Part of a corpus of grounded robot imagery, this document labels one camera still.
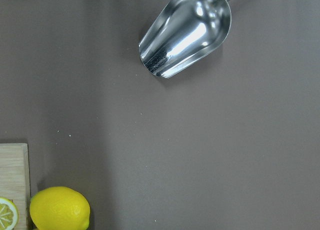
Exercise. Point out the wooden cutting board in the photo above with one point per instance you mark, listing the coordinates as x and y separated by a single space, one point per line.
15 180

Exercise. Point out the metal scoop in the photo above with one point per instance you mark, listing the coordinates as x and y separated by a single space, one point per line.
184 32

